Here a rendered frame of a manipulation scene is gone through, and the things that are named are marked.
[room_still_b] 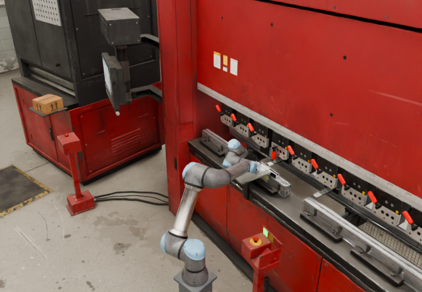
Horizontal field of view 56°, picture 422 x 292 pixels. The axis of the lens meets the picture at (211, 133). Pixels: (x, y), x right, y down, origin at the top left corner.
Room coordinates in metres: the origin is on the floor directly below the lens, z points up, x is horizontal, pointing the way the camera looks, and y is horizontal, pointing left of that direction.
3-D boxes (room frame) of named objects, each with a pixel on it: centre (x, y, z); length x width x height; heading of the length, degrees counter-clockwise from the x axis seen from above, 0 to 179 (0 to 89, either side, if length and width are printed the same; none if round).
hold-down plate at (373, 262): (1.63, -0.90, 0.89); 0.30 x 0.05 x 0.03; 34
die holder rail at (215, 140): (2.95, -0.08, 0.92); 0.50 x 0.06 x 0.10; 34
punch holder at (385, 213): (1.68, -0.93, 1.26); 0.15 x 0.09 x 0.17; 34
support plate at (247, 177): (2.41, -0.27, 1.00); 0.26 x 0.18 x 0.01; 124
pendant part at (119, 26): (3.25, 0.74, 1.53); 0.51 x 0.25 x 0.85; 21
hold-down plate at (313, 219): (1.96, -0.68, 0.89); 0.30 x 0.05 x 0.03; 34
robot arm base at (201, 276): (1.66, 0.09, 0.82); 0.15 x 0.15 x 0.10
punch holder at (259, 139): (2.51, -0.38, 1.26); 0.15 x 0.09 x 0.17; 34
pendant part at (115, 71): (3.18, 0.80, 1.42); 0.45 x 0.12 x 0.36; 21
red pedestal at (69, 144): (3.32, 1.34, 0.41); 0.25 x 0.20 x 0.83; 124
